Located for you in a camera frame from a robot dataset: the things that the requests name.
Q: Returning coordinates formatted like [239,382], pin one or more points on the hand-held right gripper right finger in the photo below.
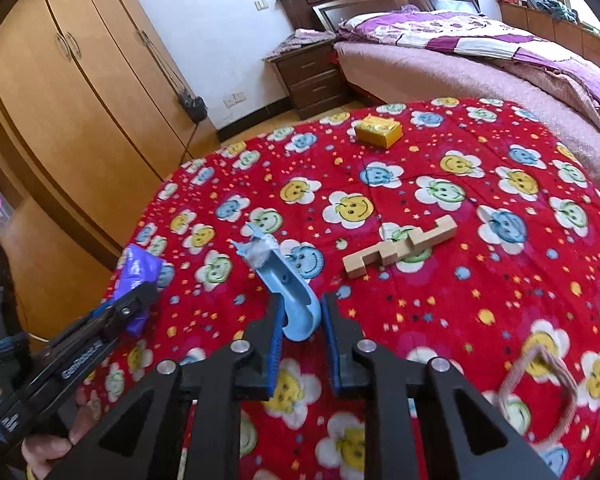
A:
[332,350]

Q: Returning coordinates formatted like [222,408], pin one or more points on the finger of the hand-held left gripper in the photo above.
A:
[127,305]

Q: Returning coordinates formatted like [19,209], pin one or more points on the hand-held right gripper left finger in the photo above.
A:
[275,345]

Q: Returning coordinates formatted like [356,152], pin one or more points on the purple plastic wrapper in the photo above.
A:
[140,270]

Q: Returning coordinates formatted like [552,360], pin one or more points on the light blue plastic scoop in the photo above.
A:
[290,290]

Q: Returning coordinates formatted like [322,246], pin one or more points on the person's left hand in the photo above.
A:
[45,455]

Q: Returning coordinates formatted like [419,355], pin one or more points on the red flower printed blanket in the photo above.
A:
[430,310]

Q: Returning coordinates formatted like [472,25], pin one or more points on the zigzag wooden block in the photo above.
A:
[380,255]

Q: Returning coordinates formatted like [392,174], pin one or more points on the beige elastic loop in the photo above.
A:
[517,369]

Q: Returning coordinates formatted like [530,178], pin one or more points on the light wooden wardrobe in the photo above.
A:
[80,110]

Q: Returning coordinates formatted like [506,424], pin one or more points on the black charger plug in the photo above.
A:
[192,106]

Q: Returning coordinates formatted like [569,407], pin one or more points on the small yellow box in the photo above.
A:
[377,132]

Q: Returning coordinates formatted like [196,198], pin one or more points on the dark wooden nightstand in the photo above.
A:
[312,80]

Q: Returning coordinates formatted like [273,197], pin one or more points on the bed with pink sheet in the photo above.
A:
[430,75]

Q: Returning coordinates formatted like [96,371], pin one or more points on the patterned cloth on nightstand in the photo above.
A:
[300,40]

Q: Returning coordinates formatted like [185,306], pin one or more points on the long wooden cabinet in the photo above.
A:
[545,30]

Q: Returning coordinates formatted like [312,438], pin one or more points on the pile of blue clothes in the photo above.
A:
[557,10]

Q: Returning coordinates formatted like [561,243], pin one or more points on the white wall socket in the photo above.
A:
[261,4]
[234,100]

